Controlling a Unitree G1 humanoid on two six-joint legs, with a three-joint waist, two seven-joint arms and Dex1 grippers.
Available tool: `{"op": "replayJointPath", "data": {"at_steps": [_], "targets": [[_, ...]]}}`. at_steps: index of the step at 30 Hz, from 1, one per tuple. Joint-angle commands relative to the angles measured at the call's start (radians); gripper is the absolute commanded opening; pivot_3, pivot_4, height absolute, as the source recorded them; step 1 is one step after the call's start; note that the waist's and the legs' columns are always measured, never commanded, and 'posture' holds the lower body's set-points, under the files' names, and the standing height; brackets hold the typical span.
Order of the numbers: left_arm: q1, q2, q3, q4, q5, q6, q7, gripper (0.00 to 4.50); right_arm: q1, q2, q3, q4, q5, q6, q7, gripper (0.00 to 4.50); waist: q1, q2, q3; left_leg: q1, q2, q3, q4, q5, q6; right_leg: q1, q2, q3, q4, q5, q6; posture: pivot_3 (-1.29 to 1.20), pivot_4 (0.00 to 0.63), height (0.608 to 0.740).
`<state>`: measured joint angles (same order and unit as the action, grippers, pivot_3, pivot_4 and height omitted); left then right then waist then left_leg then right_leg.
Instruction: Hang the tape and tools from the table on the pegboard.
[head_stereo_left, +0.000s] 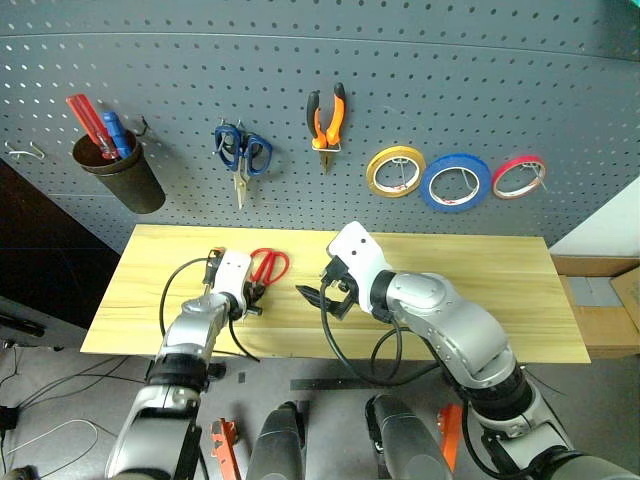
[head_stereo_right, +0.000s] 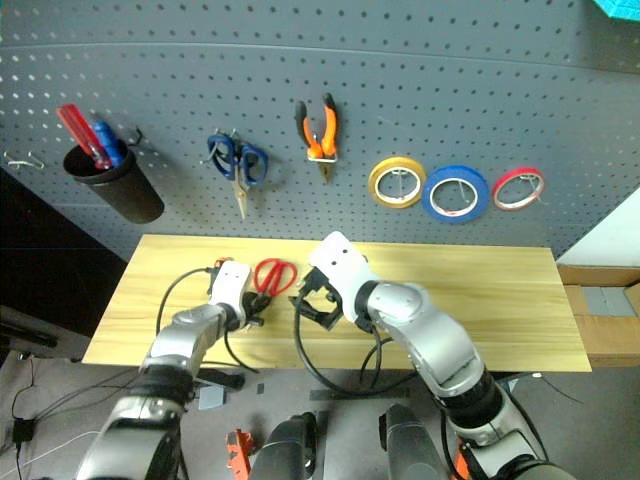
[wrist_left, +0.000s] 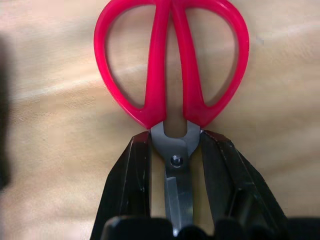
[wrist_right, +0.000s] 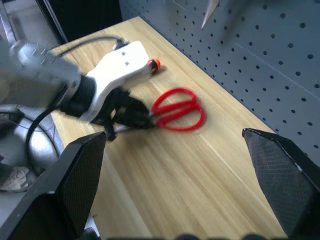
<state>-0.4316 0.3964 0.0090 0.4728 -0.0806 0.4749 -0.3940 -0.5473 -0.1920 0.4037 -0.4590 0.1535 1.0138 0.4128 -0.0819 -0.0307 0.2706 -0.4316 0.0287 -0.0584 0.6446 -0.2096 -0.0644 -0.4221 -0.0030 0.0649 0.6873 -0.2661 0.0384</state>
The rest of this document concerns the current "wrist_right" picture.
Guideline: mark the grey crumpled cloth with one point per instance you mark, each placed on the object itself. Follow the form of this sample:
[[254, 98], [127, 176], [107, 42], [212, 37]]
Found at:
[[15, 180]]

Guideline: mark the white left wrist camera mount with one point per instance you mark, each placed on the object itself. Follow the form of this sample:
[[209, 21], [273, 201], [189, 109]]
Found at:
[[120, 67]]

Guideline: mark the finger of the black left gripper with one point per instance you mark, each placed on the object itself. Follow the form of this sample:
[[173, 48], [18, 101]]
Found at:
[[110, 133], [141, 115]]

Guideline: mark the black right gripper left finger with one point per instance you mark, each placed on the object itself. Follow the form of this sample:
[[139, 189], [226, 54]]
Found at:
[[62, 197]]

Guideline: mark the grey metal pegboard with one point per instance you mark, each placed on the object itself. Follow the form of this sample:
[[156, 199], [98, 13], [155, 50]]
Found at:
[[240, 62]]

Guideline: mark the pale pointed hanging tool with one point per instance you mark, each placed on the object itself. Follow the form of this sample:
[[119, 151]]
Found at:
[[209, 13]]

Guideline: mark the silver robot torso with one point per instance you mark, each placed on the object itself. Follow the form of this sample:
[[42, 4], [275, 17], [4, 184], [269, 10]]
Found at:
[[32, 147]]

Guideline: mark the orange black screwdriver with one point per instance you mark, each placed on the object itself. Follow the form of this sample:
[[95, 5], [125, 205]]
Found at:
[[153, 65]]

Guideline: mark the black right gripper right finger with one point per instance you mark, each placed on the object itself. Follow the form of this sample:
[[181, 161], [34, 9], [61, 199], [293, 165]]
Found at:
[[287, 180]]

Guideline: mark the black back panel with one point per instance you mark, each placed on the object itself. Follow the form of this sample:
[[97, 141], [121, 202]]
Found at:
[[82, 17]]

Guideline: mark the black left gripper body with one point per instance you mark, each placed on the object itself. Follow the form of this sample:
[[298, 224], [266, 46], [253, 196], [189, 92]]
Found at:
[[115, 106]]

